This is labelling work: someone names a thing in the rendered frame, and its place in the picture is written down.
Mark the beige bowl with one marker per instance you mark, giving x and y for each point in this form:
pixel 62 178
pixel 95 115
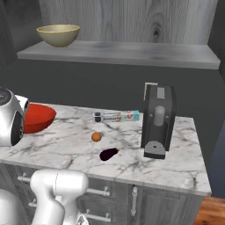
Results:
pixel 58 35

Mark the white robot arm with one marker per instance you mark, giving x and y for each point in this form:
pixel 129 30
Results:
pixel 55 187

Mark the grey wall shelf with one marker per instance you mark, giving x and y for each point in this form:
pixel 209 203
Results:
pixel 123 53

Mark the dark purple eggplant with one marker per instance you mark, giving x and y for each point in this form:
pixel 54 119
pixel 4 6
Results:
pixel 107 154

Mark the grey cupboard door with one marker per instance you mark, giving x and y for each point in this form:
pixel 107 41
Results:
pixel 167 209

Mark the grey drawer front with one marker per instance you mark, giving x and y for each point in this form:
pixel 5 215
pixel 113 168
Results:
pixel 17 174
pixel 102 212
pixel 112 187

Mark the teal and white wrap box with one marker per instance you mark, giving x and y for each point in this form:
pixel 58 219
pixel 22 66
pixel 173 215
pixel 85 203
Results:
pixel 117 116

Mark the orange tangerine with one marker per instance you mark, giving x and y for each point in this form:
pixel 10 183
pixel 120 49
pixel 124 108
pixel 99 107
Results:
pixel 96 136

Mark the dark grey coffee machine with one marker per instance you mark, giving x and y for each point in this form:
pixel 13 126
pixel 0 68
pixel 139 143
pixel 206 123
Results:
pixel 158 120

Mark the red bowl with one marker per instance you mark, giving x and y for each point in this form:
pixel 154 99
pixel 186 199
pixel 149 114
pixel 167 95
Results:
pixel 39 117

